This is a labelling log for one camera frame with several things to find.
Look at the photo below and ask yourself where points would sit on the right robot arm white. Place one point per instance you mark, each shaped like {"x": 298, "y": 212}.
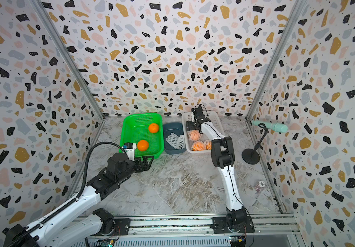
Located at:
{"x": 204, "y": 135}

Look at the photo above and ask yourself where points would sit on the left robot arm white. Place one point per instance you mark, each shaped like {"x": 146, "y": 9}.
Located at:
{"x": 55, "y": 229}

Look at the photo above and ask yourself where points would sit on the dark teal plastic bin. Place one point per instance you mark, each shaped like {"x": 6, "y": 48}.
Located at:
{"x": 172, "y": 127}

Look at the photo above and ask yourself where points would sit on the green plastic mesh basket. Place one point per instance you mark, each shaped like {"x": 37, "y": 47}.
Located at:
{"x": 135, "y": 129}

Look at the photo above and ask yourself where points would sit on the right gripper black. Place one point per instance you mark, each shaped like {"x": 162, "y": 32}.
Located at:
{"x": 191, "y": 125}

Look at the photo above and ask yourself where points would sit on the netted orange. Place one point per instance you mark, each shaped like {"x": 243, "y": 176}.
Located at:
{"x": 207, "y": 144}
{"x": 198, "y": 146}
{"x": 194, "y": 135}
{"x": 143, "y": 145}

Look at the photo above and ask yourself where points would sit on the white plastic mesh basket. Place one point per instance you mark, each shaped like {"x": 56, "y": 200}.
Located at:
{"x": 213, "y": 116}

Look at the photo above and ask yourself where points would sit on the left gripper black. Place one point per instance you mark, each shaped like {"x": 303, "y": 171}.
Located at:
{"x": 140, "y": 163}

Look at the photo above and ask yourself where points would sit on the small crumpled wrapper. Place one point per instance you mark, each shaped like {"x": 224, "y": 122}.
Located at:
{"x": 260, "y": 185}

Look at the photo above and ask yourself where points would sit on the black microphone stand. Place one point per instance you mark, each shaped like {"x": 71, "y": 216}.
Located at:
{"x": 251, "y": 156}

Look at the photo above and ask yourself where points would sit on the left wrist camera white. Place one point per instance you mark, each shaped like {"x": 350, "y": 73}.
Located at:
{"x": 130, "y": 150}

